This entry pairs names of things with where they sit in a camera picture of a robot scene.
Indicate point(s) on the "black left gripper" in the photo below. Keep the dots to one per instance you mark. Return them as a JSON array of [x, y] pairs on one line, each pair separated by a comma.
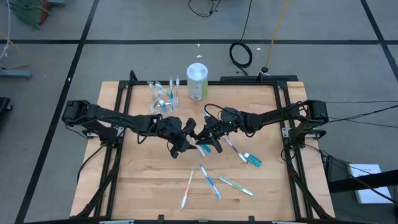
[[174, 130]]

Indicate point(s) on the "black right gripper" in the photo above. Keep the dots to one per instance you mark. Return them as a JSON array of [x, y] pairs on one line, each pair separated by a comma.
[[216, 127]]

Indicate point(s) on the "purple white toothbrush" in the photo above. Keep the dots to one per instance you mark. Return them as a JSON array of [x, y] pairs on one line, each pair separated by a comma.
[[234, 149], [159, 88]]

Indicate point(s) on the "blue white toothbrush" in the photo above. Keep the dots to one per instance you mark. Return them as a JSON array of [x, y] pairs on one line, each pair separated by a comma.
[[210, 181], [171, 96]]

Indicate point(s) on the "clear acrylic organizer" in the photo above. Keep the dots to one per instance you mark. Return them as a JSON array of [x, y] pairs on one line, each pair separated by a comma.
[[152, 102]]

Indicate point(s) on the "green white toothbrush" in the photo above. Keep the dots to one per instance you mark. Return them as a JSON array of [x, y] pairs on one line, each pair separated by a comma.
[[236, 185], [165, 92]]

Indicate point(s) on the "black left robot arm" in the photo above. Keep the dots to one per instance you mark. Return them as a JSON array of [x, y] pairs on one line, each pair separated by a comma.
[[109, 116]]

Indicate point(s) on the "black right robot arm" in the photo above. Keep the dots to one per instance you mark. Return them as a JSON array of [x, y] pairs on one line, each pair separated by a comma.
[[280, 116]]

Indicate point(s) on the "white wipes canister green label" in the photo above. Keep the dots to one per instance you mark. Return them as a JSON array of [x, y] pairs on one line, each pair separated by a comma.
[[197, 82]]

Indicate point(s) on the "black floor box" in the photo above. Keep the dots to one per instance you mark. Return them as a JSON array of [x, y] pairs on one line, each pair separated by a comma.
[[337, 168]]

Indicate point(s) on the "black beam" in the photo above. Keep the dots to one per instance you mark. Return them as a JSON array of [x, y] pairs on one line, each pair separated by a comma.
[[363, 181]]

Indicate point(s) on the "white booklet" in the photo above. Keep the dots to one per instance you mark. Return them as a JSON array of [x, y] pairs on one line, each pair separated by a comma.
[[373, 196]]

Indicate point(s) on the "grey floor bar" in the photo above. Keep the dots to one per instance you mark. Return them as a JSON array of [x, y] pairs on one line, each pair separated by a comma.
[[15, 74]]

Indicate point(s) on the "black floor object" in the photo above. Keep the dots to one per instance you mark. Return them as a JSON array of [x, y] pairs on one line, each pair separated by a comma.
[[3, 105]]

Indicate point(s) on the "green bundle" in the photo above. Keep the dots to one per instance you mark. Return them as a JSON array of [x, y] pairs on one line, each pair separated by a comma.
[[28, 12]]

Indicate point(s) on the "white metal mounting bracket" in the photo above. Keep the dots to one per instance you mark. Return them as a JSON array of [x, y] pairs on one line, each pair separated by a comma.
[[119, 131], [286, 132]]

